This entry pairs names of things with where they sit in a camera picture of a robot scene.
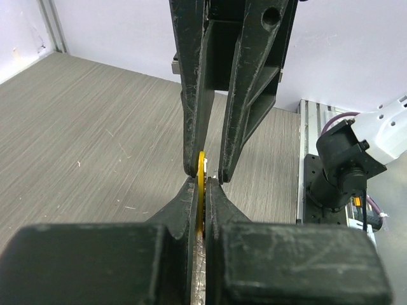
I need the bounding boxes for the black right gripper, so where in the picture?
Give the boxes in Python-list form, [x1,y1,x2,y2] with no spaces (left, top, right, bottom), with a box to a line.
[169,1,298,184]

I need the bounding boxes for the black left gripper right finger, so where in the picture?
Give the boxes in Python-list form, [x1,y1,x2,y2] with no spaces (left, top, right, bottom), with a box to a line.
[205,178,392,304]

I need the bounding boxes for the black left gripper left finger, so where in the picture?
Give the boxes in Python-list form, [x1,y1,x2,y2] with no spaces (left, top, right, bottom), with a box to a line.
[1,178,198,304]

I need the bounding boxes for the key with yellow tag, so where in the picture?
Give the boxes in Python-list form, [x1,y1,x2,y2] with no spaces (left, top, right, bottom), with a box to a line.
[197,151,207,236]

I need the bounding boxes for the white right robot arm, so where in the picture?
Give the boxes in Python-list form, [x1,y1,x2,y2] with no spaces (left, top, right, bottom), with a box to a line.
[169,1,406,210]

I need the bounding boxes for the left aluminium frame post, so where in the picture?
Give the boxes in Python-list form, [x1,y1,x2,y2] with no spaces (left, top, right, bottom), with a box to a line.
[38,0,67,53]

